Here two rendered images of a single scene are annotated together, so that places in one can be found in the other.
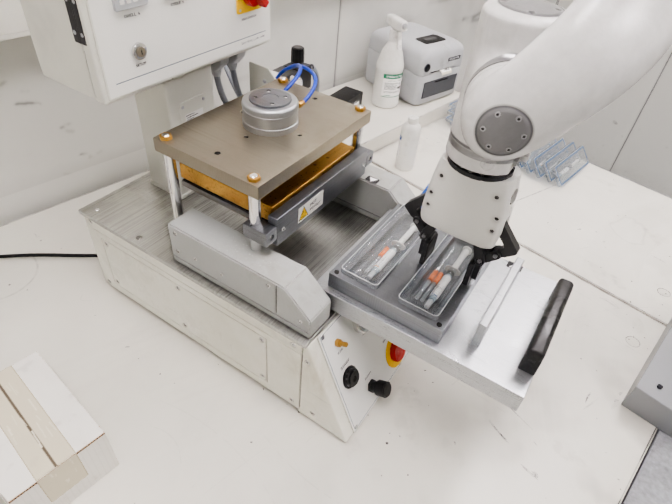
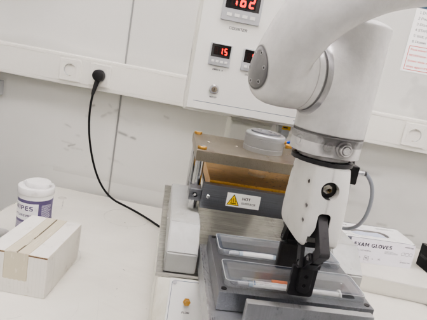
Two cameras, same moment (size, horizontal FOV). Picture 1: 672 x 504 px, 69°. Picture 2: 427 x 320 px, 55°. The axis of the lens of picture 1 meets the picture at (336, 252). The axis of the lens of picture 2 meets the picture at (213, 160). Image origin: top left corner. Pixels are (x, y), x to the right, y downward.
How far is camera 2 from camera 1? 0.52 m
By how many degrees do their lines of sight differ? 55
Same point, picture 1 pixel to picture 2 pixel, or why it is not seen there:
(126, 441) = (60, 295)
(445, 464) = not seen: outside the picture
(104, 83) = (187, 96)
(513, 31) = not seen: hidden behind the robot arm
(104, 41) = (196, 75)
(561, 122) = (282, 53)
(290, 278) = (182, 220)
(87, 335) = (118, 254)
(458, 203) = (293, 190)
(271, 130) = (251, 146)
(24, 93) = not seen: hidden behind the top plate
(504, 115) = (257, 52)
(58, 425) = (42, 244)
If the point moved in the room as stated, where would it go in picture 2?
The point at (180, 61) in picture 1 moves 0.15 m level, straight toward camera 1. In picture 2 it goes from (239, 108) to (199, 106)
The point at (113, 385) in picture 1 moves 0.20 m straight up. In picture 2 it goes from (94, 275) to (104, 192)
